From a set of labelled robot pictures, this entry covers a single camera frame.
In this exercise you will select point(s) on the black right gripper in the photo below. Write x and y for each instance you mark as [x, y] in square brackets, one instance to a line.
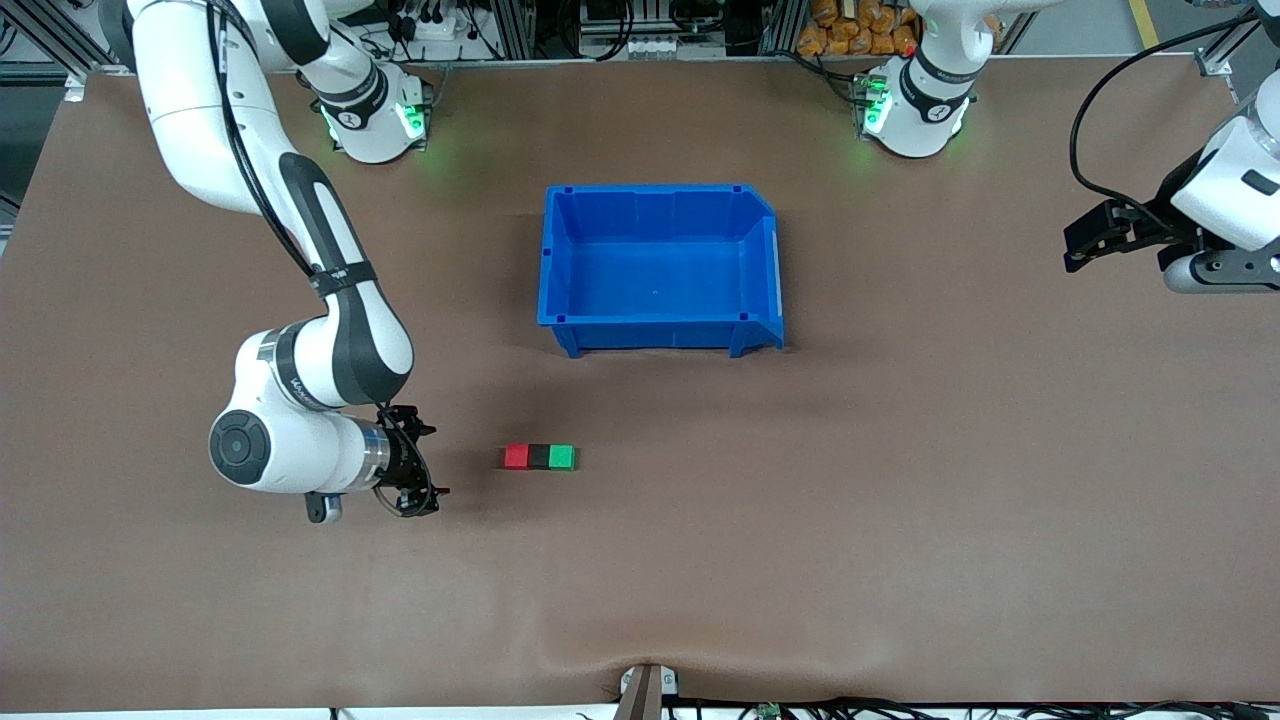
[403, 461]

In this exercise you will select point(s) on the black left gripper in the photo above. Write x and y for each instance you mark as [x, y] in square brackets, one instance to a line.
[1148, 231]

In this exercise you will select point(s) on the red cube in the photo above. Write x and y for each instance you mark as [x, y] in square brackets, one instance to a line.
[516, 457]

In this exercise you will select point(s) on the green cube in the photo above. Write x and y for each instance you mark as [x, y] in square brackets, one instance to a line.
[562, 457]

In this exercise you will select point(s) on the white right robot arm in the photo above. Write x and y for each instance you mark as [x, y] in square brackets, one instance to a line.
[330, 330]

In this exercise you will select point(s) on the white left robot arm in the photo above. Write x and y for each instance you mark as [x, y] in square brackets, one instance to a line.
[915, 100]

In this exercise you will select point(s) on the black cube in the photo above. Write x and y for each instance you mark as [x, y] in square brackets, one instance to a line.
[540, 457]

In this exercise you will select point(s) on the brown table cover mat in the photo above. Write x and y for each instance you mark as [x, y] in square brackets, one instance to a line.
[640, 560]

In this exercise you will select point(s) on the blue plastic storage bin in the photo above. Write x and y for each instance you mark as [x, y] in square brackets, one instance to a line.
[660, 270]

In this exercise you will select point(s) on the orange snack packets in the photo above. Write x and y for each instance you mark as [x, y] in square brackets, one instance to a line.
[830, 35]

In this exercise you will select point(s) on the white power strip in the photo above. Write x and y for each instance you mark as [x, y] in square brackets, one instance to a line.
[440, 40]

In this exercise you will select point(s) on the silver aluminium equipment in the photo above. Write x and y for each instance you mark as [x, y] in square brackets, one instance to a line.
[650, 45]

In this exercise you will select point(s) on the metal table corner bracket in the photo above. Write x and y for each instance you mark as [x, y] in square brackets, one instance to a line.
[1213, 65]
[73, 88]

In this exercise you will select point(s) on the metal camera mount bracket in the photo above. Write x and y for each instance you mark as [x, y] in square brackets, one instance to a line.
[648, 690]

